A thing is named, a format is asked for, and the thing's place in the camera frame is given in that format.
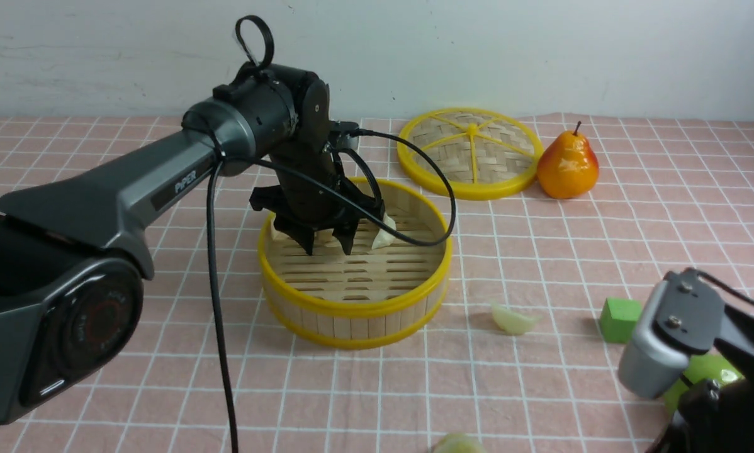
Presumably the white pleated dumpling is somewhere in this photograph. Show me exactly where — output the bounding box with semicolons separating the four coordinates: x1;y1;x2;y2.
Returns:
269;223;290;242

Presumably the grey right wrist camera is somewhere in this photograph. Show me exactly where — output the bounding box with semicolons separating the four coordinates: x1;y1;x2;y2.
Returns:
617;269;724;400

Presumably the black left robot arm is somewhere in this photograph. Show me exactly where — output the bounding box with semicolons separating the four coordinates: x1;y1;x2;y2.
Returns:
0;62;385;425

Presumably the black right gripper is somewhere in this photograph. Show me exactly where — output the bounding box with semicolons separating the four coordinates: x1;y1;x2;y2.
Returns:
647;308;754;452

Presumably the bamboo steamer tray yellow rim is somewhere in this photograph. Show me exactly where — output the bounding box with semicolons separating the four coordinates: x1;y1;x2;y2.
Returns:
258;215;454;349

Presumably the pale green dumpling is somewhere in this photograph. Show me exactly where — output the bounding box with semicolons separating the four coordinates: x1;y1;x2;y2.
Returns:
490;304;541;336

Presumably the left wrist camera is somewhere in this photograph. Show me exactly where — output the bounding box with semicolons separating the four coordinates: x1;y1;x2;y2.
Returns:
328;121;359;151

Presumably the green foam cube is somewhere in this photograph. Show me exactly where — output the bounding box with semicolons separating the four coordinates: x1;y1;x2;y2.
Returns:
599;298;643;344

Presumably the black right camera cable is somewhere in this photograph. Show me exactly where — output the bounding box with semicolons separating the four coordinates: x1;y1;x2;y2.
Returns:
698;269;754;318

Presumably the bamboo steamer lid yellow rim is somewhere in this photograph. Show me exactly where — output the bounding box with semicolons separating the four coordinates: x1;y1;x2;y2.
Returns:
399;107;544;201

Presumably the pink checked tablecloth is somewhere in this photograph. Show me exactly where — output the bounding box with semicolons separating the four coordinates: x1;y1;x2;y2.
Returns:
0;114;754;452

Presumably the orange yellow toy pear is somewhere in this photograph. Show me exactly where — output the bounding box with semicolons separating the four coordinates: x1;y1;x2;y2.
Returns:
536;121;600;199

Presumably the green tinted dumpling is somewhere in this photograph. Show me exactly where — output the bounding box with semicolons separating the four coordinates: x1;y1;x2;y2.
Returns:
432;433;487;453

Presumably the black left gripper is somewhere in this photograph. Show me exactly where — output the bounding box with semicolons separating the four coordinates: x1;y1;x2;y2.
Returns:
249;66;385;255

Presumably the green toy watermelon ball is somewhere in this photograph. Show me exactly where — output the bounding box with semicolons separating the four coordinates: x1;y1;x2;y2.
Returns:
663;354;743;415

